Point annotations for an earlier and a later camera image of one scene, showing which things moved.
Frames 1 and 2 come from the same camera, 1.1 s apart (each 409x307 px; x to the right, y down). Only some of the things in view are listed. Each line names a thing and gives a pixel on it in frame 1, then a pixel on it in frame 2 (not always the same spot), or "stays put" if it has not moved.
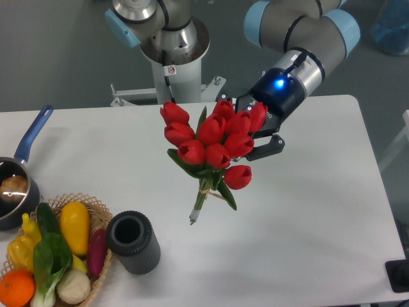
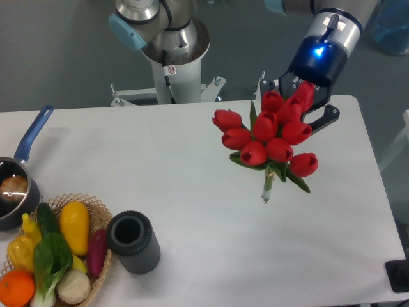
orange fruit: [16, 288] stays put
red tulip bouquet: [206, 148] -> [268, 144]
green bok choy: [53, 258] stays put
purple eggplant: [96, 252] stays put
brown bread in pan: [13, 188] stays put
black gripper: [282, 95] -> [319, 61]
